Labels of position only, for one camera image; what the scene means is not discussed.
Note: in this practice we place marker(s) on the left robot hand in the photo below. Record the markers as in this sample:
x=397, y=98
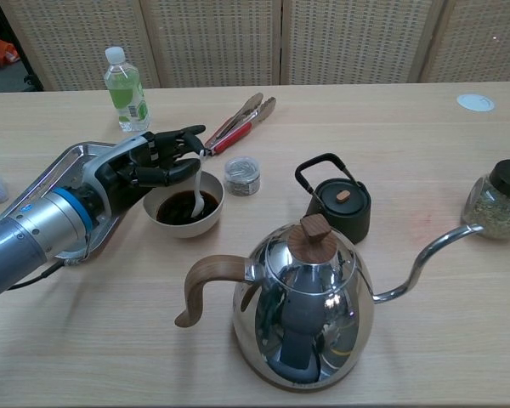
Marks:
x=123, y=170

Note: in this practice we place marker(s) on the white plastic spoon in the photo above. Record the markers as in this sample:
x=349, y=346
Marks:
x=198, y=191

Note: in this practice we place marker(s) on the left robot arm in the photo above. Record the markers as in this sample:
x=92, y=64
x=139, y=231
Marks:
x=21, y=242

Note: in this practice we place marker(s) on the white bowl with dark liquid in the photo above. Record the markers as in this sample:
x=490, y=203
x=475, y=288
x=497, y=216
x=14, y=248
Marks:
x=183, y=225

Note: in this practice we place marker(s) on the stainless steel tray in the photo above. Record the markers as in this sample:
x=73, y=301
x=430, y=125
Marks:
x=72, y=154

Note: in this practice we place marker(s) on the clear green-label water bottle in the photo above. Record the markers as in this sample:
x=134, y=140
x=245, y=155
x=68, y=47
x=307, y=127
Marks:
x=127, y=98

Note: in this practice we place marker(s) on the clear paper clip container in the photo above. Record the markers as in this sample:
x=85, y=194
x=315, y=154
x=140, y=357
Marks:
x=243, y=176

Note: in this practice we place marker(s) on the black tripod stand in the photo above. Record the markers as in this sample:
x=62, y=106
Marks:
x=33, y=81

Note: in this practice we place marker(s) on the woven folding screen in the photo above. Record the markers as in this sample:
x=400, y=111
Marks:
x=212, y=42

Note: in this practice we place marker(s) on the orange bag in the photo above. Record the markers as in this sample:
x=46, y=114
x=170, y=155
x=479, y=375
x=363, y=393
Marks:
x=4, y=49

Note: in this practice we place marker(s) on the small black teapot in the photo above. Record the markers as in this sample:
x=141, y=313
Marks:
x=344, y=208

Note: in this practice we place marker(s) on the white round table grommet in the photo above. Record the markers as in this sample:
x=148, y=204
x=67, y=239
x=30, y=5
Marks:
x=476, y=103

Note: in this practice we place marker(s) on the glass jar black lid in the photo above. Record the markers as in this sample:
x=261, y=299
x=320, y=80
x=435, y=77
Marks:
x=493, y=208

